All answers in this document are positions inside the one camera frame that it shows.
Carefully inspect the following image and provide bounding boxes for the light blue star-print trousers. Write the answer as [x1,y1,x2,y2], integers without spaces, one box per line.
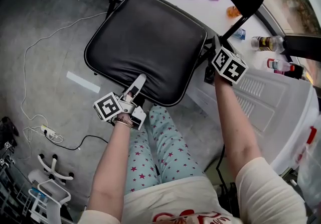
[124,104,206,195]

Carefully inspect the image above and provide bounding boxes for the white office chair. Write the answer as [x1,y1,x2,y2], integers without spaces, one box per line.
[24,154,75,222]

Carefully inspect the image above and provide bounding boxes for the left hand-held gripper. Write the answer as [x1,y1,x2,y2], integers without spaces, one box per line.
[93,73,147,131]

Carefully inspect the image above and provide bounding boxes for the white water dispenser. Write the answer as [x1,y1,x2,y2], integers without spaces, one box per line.
[187,64,319,176]

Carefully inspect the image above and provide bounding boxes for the cream shirt with red print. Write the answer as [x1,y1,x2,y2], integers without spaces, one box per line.
[77,156,309,224]

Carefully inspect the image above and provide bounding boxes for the small orange drink bottle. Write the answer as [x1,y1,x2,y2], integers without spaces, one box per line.
[227,6,243,19]

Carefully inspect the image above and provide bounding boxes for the beaded bracelet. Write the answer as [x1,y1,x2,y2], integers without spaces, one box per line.
[114,115,135,129]

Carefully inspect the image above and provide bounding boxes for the clear bottle with dark liquid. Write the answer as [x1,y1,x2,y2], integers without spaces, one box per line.
[250,35,285,54]

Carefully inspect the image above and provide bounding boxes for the long white cable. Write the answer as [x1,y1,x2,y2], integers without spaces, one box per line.
[21,11,108,158]

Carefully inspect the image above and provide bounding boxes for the white bottle with red cap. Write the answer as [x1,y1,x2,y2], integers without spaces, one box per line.
[264,57,295,73]

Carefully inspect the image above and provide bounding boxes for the black folding chair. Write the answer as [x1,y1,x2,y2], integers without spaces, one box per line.
[84,0,267,107]

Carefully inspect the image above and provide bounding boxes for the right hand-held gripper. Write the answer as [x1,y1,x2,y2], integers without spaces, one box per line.
[204,34,249,87]

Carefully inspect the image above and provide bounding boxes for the person's left forearm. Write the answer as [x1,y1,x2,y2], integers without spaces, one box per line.
[86,117,132,211]

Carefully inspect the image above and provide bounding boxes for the person's right forearm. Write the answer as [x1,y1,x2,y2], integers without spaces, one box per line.
[213,74,264,181]

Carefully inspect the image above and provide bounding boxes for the black power cable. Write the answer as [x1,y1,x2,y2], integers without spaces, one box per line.
[46,131,110,151]

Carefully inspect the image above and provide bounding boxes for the white power strip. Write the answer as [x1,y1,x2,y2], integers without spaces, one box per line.
[41,124,57,138]

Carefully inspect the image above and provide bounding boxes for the white flat floor strip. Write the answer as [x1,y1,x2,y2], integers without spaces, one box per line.
[66,71,101,94]

